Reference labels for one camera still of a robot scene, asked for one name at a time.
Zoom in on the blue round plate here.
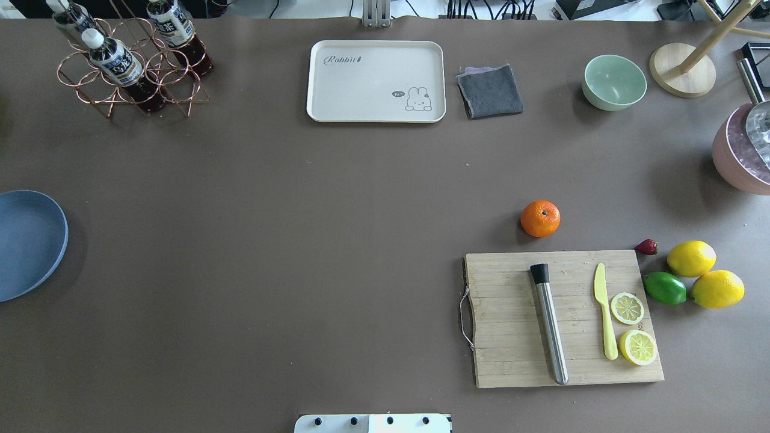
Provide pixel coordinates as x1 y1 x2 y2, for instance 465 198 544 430
1 190 69 302

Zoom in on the yellow plastic knife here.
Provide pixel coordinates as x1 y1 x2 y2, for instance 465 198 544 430
593 263 618 361

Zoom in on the grey folded cloth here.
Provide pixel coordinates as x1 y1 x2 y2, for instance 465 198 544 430
456 63 523 120

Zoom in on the green lime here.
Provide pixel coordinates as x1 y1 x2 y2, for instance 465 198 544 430
643 271 688 305

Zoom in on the tea bottle front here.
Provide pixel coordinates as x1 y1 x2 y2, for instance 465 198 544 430
81 28 165 113

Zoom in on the cream rabbit tray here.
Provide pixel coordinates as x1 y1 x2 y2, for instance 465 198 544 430
306 40 446 123

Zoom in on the lemon half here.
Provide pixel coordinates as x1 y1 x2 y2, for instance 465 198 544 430
609 292 645 325
618 330 658 366

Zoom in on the pink bowl with ice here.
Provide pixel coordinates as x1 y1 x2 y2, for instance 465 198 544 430
712 103 769 195

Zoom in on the red strawberry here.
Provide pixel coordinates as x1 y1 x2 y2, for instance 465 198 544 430
634 239 658 256

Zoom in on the green bowl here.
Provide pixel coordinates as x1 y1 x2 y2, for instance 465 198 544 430
581 54 647 112

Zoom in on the tea bottle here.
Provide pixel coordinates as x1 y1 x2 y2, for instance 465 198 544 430
146 1 214 77
81 28 165 113

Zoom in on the steel muddler black tip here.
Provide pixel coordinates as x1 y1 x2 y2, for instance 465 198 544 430
529 263 569 385

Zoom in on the orange fruit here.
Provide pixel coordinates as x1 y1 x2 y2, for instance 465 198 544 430
519 200 561 238

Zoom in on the copper wire bottle rack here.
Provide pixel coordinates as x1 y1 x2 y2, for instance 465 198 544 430
56 1 209 118

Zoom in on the metal scoop in bowl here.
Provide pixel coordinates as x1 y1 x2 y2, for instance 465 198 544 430
739 58 769 168

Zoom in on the yellow lemon near strawberry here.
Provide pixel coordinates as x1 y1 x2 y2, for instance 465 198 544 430
667 239 717 277

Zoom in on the lemon half lower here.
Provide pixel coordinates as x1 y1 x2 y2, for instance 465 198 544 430
618 330 658 366

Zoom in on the tea bottle corner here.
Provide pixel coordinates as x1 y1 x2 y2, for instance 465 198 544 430
46 0 104 46

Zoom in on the yellow lemon far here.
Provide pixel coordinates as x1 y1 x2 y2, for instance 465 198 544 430
690 269 745 309

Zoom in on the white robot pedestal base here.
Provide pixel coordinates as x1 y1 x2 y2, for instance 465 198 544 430
294 412 453 432

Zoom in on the lemon half upper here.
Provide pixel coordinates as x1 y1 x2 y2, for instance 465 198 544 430
609 292 645 325

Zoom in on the tea bottle middle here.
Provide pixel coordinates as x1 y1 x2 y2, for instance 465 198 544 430
146 1 214 77

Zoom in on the wooden stand round base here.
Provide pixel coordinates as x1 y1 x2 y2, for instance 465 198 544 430
648 1 769 98

